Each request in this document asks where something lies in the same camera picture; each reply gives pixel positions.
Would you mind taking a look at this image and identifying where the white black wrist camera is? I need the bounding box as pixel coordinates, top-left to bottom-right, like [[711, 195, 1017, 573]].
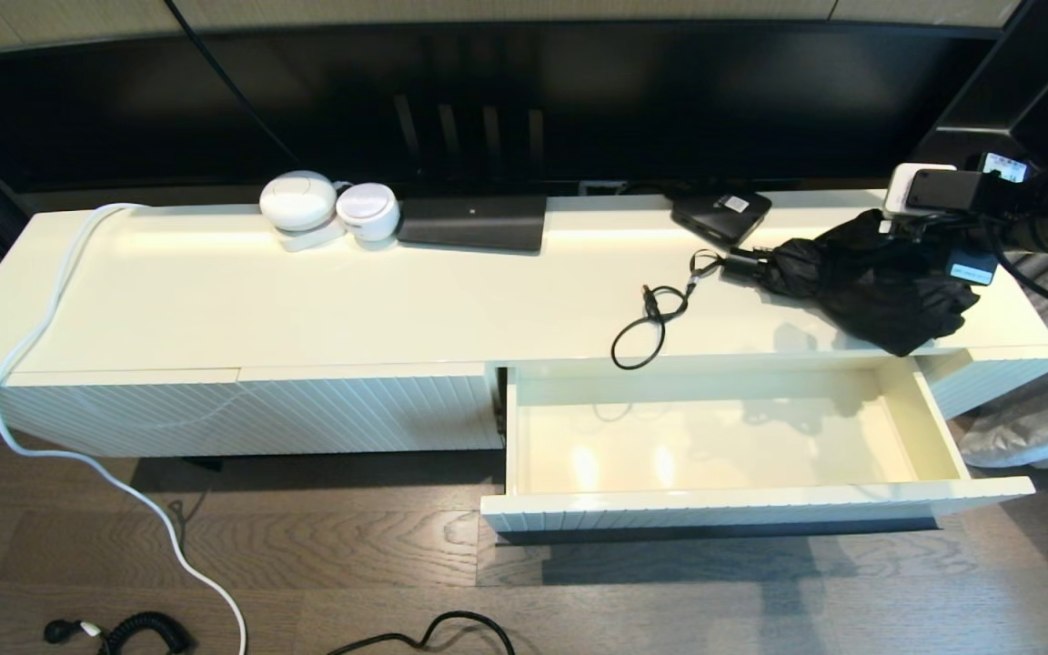
[[883, 163, 989, 224]]

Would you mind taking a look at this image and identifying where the white tv cabinet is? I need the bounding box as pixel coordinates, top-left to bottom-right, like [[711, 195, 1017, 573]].
[[0, 188, 1048, 459]]

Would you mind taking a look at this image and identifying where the black wall shelf unit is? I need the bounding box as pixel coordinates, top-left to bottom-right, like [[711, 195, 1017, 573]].
[[902, 0, 1048, 180]]

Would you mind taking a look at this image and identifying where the black umbrella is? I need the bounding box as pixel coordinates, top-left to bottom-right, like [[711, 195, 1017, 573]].
[[690, 209, 982, 358]]

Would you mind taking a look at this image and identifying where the black coiled cable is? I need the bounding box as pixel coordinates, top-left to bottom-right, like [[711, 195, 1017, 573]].
[[44, 611, 197, 655]]

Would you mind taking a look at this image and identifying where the small white round device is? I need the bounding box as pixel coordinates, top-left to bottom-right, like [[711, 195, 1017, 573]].
[[337, 183, 401, 243]]

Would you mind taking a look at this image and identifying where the large white round device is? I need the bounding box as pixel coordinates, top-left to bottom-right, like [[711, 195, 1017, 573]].
[[259, 171, 339, 232]]

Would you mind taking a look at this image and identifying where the thin black audio cable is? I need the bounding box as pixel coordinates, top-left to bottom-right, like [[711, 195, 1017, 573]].
[[610, 268, 698, 371]]

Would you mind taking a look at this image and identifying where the grey curtain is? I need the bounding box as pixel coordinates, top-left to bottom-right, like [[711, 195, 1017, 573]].
[[954, 250, 1048, 560]]

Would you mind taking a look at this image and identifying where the black set-top box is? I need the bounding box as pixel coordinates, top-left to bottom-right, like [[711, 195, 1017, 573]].
[[670, 188, 772, 247]]

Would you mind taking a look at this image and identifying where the black floor power cable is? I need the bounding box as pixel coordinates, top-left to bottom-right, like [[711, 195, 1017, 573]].
[[324, 610, 516, 655]]

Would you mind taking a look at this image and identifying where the black television screen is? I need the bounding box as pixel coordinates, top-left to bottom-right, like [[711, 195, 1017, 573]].
[[0, 23, 1003, 192]]

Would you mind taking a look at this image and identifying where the white fluted drawer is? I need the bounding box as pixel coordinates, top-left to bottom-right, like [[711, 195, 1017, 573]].
[[481, 355, 1036, 535]]

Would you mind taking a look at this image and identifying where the black television cable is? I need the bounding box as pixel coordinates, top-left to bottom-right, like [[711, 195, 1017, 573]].
[[165, 0, 307, 169]]

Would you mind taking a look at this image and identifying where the black router with antennas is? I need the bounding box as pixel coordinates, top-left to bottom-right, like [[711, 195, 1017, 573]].
[[396, 91, 549, 254]]

